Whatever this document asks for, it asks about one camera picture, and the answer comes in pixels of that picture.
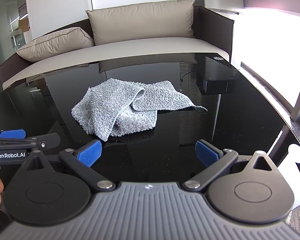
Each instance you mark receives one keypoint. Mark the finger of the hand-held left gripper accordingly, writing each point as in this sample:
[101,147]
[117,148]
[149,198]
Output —
[43,141]
[11,133]

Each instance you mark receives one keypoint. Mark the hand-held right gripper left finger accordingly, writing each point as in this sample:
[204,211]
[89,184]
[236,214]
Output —
[89,153]

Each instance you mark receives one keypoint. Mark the large beige back cushion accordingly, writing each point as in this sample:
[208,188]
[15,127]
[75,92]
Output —
[142,20]

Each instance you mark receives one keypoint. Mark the metal table disc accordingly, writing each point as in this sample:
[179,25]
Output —
[219,58]

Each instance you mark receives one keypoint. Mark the brown and beige sofa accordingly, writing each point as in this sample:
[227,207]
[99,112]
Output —
[145,50]

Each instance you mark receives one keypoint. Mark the grey fluffy towel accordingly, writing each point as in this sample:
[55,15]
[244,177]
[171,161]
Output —
[120,107]

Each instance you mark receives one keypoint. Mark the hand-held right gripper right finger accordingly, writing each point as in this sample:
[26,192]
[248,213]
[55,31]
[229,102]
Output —
[206,153]

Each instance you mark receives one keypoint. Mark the small beige cushion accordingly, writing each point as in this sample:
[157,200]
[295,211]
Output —
[55,43]

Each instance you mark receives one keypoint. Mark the white round object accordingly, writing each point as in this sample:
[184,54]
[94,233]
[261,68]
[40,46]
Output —
[296,153]

